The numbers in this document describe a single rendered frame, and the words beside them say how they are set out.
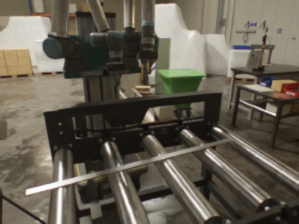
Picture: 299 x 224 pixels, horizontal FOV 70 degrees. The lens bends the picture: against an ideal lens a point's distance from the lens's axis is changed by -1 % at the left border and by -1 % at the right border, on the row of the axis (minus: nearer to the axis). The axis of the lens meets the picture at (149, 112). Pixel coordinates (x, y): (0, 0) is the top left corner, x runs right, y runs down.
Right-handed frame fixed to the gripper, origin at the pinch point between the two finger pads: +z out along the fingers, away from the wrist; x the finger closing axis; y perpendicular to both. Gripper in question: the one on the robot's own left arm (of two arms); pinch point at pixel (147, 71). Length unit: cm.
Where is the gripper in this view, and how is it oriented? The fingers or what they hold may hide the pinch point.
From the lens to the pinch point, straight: 146.4
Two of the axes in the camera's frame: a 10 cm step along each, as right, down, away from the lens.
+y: 2.8, -0.7, -9.6
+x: 9.6, 0.2, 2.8
